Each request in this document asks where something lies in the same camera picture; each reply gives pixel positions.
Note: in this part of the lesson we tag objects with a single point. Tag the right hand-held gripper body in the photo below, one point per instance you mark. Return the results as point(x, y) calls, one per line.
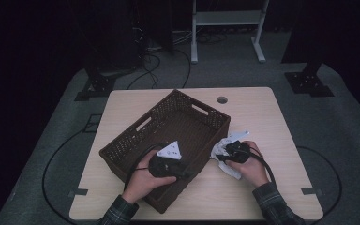
point(239, 153)

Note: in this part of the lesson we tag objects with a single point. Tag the brown woven basket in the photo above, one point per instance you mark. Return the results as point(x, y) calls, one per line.
point(184, 125)

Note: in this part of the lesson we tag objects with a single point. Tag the white cloth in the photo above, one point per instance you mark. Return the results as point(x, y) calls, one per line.
point(232, 173)

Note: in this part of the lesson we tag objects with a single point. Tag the black stand base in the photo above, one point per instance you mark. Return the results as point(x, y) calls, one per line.
point(98, 84)
point(306, 82)

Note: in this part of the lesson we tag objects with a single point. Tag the white metal stand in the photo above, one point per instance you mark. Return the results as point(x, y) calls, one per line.
point(228, 18)

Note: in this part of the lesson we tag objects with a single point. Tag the grey tape strip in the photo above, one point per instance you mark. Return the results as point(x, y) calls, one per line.
point(78, 192)
point(311, 191)

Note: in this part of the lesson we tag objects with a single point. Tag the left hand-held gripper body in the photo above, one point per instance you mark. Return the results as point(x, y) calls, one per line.
point(167, 167)

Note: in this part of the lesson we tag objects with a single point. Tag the person's right hand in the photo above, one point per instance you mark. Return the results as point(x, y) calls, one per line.
point(253, 172)

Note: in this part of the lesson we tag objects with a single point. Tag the person's left hand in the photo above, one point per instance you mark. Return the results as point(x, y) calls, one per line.
point(143, 184)

